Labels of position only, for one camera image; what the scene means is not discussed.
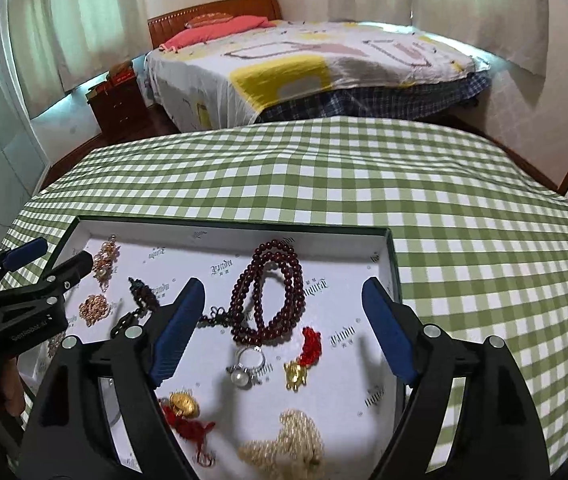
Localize gold charm short red tassel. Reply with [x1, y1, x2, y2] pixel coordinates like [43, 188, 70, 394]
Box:
[283, 326, 323, 393]

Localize green checkered tablecloth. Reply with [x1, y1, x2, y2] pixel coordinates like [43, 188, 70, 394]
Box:
[1, 116, 568, 480]

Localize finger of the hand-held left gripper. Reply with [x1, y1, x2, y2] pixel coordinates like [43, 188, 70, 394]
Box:
[0, 238, 49, 287]
[0, 251, 95, 312]

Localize rose gold earrings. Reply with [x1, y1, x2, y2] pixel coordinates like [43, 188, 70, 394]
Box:
[91, 235, 122, 291]

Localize wooden bed headboard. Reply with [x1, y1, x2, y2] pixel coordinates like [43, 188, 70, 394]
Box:
[146, 0, 285, 51]

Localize rose gold bead bracelet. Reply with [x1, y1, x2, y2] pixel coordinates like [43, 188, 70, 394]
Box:
[78, 294, 112, 321]

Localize dark red bead bracelet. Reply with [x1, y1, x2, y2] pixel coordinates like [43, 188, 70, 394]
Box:
[229, 239, 307, 348]

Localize blue plaid bed sheet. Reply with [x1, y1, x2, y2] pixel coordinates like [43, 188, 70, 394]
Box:
[256, 72, 490, 123]

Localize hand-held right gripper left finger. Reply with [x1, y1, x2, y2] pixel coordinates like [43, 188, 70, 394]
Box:
[22, 276, 207, 480]

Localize pink pillow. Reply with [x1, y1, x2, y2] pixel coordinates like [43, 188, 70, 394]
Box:
[159, 14, 277, 53]

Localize white curtain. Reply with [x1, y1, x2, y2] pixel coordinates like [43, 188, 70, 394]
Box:
[6, 0, 149, 116]
[354, 0, 550, 76]

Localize dark green jewelry tray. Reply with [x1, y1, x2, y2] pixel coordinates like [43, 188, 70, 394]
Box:
[16, 215, 407, 480]

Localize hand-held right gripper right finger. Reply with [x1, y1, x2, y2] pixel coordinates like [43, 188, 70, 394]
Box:
[361, 276, 550, 480]

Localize dark wooden nightstand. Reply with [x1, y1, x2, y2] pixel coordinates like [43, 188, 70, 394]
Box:
[86, 80, 152, 143]

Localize red patterned pillow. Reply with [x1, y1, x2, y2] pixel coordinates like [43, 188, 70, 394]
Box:
[185, 12, 235, 28]

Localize gold charm long red tassel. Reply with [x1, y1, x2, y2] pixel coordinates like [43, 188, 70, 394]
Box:
[161, 391, 217, 466]

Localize silver pearl ring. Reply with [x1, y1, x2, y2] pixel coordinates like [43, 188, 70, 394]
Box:
[226, 346, 267, 388]

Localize cream pearl necklace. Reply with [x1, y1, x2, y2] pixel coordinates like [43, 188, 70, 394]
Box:
[238, 409, 325, 480]

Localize black cord necklace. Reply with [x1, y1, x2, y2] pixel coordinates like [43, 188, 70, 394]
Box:
[110, 276, 229, 341]

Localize bed with patterned cover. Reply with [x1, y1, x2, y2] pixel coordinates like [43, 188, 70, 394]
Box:
[144, 20, 490, 131]

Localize red box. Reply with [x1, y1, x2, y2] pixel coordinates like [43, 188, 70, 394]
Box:
[105, 62, 137, 86]

